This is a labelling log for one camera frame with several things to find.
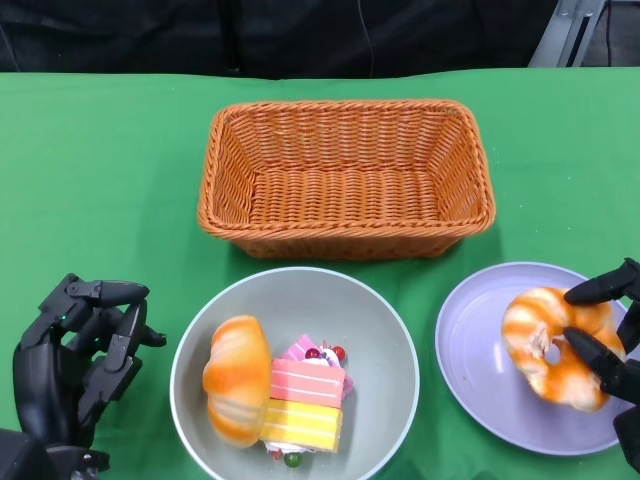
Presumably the lilac plate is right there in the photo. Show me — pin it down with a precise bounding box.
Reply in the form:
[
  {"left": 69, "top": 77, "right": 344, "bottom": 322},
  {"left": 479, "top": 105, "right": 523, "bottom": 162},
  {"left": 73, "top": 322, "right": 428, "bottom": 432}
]
[{"left": 435, "top": 261, "right": 640, "bottom": 456}]

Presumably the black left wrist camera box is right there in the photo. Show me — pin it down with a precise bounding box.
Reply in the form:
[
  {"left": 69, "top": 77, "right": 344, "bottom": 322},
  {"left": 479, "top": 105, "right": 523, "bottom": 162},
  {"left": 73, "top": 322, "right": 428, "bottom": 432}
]
[{"left": 0, "top": 427, "right": 49, "bottom": 480}]

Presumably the orange wicker basket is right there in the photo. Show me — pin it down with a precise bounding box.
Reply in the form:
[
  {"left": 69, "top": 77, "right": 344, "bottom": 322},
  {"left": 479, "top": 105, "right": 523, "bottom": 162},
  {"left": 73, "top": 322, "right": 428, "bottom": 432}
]
[{"left": 198, "top": 99, "right": 497, "bottom": 260}]

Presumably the orange striped bread bun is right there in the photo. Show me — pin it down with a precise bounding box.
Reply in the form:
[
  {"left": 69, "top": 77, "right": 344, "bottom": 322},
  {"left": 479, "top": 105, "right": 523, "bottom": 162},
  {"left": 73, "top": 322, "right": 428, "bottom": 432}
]
[{"left": 202, "top": 314, "right": 274, "bottom": 449}]

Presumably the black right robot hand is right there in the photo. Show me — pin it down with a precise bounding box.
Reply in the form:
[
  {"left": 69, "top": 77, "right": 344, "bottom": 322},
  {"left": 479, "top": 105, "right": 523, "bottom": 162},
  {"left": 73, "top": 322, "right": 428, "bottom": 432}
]
[{"left": 562, "top": 257, "right": 640, "bottom": 474}]

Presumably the green tablecloth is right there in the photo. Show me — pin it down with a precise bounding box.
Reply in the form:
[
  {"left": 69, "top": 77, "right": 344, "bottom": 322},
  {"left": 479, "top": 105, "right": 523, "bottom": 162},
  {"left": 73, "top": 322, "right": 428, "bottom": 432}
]
[{"left": 0, "top": 67, "right": 640, "bottom": 480}]

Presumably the thin black hanging cable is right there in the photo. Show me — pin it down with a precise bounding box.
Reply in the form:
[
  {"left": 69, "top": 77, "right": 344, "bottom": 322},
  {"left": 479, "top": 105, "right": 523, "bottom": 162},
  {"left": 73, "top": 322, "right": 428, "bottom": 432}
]
[{"left": 357, "top": 0, "right": 376, "bottom": 79}]

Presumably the yellow layered cake slice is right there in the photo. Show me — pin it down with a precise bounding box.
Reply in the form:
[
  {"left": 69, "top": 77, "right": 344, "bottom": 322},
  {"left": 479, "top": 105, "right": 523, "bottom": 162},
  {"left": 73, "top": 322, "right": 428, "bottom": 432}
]
[{"left": 259, "top": 397, "right": 345, "bottom": 469}]

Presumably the grey metal frame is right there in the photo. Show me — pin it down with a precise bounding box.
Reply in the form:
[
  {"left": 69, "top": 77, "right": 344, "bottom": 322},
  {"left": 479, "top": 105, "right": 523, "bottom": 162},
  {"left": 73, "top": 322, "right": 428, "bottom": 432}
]
[{"left": 527, "top": 0, "right": 609, "bottom": 70}]

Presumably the black backdrop curtain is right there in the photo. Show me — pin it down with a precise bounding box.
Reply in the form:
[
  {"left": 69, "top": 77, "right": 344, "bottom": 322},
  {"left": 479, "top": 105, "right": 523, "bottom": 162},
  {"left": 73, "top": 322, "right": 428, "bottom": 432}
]
[{"left": 0, "top": 0, "right": 559, "bottom": 81}]

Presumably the orange striped ring bread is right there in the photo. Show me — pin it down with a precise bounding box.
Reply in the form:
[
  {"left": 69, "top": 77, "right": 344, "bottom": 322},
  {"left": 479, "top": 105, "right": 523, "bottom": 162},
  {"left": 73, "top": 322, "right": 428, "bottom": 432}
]
[{"left": 501, "top": 286, "right": 626, "bottom": 413}]

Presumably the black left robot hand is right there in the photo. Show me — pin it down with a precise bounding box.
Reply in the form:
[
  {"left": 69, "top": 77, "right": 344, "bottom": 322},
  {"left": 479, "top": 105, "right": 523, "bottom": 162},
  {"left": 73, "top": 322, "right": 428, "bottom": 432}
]
[{"left": 12, "top": 272, "right": 168, "bottom": 449}]

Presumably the pink layered cake slice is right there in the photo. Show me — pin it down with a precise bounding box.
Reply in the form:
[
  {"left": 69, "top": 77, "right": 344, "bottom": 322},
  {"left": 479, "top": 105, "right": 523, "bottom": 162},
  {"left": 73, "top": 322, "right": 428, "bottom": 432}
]
[{"left": 269, "top": 333, "right": 355, "bottom": 409}]

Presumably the grey bowl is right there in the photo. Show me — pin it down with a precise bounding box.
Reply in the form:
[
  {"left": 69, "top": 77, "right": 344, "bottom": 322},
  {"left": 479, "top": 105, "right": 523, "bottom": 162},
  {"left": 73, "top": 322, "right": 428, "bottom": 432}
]
[{"left": 169, "top": 266, "right": 421, "bottom": 480}]

